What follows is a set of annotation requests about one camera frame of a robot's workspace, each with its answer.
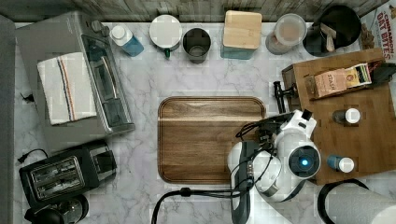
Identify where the black drawer handle bar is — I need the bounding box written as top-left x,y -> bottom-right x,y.
274,81 -> 298,114

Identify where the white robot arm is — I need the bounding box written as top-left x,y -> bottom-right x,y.
227,110 -> 321,224

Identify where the wooden drawer cabinet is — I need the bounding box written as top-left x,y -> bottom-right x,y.
282,48 -> 396,185

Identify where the wooden cutting board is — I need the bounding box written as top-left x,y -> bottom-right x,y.
158,96 -> 265,184

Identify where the dark metal cup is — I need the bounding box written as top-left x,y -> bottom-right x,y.
182,28 -> 211,63

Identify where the white lidded mug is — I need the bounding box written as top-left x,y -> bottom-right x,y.
149,15 -> 182,59

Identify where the teal canister wooden lid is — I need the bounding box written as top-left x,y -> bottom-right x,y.
220,10 -> 262,60

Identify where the blue liquid bottle white cap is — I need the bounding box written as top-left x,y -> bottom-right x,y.
110,24 -> 144,57

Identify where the clear jar with lid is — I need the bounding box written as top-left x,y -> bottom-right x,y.
265,13 -> 307,55

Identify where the tea bag box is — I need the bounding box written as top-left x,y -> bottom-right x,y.
305,63 -> 372,100

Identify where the striped white dish towel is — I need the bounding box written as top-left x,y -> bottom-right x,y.
36,52 -> 97,125

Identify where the black two-slot toaster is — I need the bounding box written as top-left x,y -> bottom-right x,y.
19,141 -> 117,208

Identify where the dark bottle white cap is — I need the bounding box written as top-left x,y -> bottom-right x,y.
332,108 -> 361,124

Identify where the black coffee grinder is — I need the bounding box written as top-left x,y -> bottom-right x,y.
24,195 -> 89,224

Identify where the black utensil holder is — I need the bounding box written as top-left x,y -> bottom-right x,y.
303,5 -> 361,57

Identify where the paper towel roll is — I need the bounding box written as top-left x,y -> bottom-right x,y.
318,179 -> 396,224

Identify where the silver toaster oven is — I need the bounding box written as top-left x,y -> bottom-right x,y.
16,11 -> 134,153

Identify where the cinnamon oat bites box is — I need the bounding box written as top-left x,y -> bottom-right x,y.
360,0 -> 396,63

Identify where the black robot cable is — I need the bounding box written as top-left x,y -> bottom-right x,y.
150,120 -> 281,224

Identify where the black power plug cord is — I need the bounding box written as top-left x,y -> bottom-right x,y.
17,147 -> 50,164

